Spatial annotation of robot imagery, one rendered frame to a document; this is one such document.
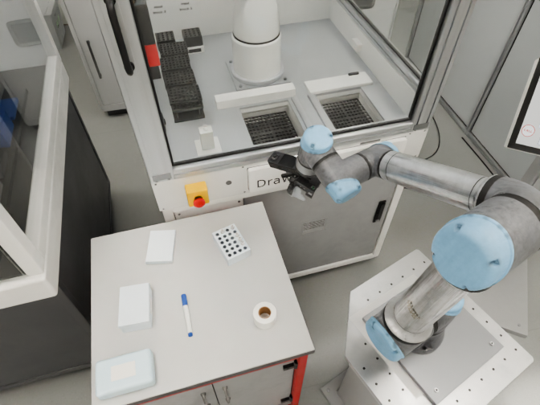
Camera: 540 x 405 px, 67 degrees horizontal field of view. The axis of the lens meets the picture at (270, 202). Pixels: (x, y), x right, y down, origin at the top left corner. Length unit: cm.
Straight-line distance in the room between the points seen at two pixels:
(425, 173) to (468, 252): 28
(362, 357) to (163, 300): 62
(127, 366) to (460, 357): 92
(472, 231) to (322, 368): 144
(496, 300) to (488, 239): 170
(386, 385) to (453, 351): 22
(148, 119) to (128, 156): 175
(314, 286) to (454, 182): 142
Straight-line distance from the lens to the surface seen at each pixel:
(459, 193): 90
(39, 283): 136
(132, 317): 129
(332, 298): 219
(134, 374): 123
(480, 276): 73
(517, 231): 75
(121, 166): 291
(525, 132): 168
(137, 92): 117
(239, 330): 127
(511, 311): 241
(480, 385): 135
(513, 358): 142
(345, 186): 97
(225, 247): 139
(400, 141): 159
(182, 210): 153
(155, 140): 127
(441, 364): 131
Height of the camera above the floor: 193
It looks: 50 degrees down
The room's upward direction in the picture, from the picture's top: straight up
